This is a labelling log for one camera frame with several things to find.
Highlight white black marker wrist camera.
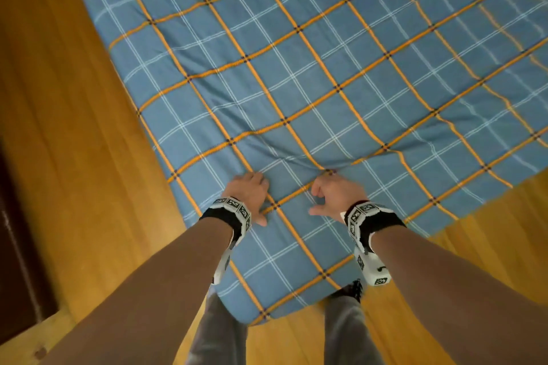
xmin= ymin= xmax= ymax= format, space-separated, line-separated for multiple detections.
xmin=199 ymin=196 xmax=252 ymax=286
xmin=341 ymin=201 xmax=406 ymax=287

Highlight person's leg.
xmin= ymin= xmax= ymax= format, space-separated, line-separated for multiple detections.
xmin=324 ymin=295 xmax=385 ymax=365
xmin=186 ymin=287 xmax=249 ymax=365

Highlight blue plaid bed sheet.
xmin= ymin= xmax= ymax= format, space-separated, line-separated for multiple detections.
xmin=58 ymin=0 xmax=548 ymax=327

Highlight person's left hand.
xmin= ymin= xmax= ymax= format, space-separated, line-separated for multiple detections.
xmin=221 ymin=172 xmax=271 ymax=228

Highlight person's right forearm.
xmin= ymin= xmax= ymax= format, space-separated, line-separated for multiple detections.
xmin=370 ymin=225 xmax=548 ymax=365

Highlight person's right hand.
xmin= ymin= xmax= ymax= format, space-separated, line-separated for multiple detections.
xmin=308 ymin=172 xmax=369 ymax=224

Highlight person's right leg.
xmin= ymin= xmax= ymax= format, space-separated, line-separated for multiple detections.
xmin=324 ymin=295 xmax=385 ymax=365

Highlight person's left leg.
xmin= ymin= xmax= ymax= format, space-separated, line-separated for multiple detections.
xmin=186 ymin=287 xmax=249 ymax=365

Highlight person's left forearm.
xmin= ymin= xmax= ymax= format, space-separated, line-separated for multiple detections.
xmin=41 ymin=217 xmax=234 ymax=365

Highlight person's right shoe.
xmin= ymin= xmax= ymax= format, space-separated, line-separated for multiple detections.
xmin=329 ymin=279 xmax=364 ymax=303

